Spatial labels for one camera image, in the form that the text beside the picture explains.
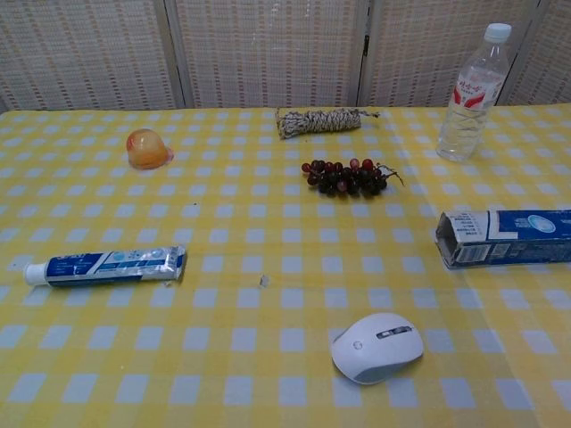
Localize clear plastic water bottle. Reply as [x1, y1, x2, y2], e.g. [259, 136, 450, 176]
[435, 22, 513, 163]

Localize yellow white checked tablecloth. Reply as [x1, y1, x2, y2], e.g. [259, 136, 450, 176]
[0, 103, 571, 428]

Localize woven folding screen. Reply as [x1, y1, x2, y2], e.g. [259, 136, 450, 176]
[0, 0, 571, 112]

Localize dark red grape bunch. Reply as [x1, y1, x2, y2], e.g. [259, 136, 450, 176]
[301, 158, 406, 199]

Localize orange fruit jelly cup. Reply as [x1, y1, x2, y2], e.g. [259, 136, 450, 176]
[125, 128, 174, 170]

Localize white computer mouse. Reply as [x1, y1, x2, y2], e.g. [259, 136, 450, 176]
[329, 311, 425, 386]

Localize coiled speckled rope bundle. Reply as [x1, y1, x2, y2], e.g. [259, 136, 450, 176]
[274, 106, 381, 141]

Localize white squeeze tube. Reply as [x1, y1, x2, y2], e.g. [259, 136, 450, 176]
[22, 243, 187, 289]

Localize blue white toothpaste box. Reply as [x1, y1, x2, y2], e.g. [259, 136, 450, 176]
[434, 208, 571, 270]

